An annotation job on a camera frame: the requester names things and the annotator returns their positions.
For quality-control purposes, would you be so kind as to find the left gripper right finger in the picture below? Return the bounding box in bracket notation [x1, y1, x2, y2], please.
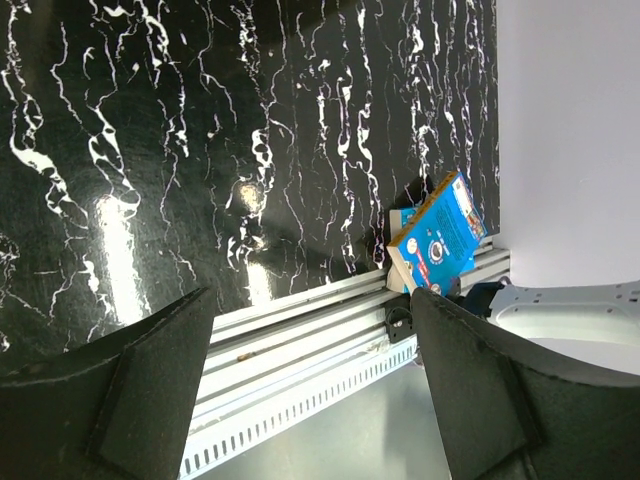
[411, 289, 639, 479]

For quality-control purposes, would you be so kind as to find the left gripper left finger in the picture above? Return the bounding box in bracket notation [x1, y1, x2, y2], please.
[1, 288, 216, 479]

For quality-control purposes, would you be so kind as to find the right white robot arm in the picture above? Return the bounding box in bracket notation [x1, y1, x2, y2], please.
[450, 277, 639, 347]

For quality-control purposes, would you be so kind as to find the light blue paperback book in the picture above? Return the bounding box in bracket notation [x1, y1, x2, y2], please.
[386, 171, 487, 296]

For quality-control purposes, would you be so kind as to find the blue Storey Treehouse book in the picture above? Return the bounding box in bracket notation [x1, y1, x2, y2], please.
[389, 207, 418, 236]

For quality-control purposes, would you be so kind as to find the black marble pattern mat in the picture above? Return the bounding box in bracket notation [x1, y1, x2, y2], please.
[1, 1, 500, 373]

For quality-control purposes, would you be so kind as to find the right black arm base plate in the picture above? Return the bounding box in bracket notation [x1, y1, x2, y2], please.
[385, 306, 415, 344]

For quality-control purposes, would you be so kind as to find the aluminium rail frame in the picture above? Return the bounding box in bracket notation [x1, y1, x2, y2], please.
[177, 234, 514, 480]

